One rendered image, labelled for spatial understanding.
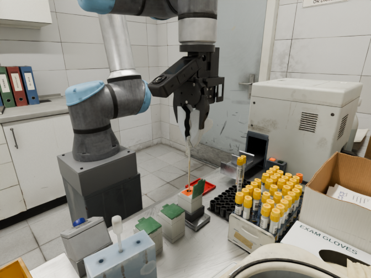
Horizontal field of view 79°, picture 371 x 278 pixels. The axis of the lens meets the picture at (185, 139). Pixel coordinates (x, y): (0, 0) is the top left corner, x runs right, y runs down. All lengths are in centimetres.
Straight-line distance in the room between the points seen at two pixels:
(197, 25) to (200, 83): 10
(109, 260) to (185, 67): 34
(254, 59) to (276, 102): 148
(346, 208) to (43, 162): 199
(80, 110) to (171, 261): 48
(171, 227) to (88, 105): 42
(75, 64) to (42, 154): 107
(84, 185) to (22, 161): 140
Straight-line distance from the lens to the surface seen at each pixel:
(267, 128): 82
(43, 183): 219
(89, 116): 73
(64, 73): 269
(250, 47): 228
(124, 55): 79
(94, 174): 72
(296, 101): 77
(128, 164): 77
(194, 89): 45
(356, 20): 208
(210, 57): 49
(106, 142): 75
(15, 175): 211
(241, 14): 237
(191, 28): 45
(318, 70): 211
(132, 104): 77
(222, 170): 75
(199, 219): 58
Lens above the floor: 126
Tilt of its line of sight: 20 degrees down
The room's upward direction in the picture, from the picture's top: straight up
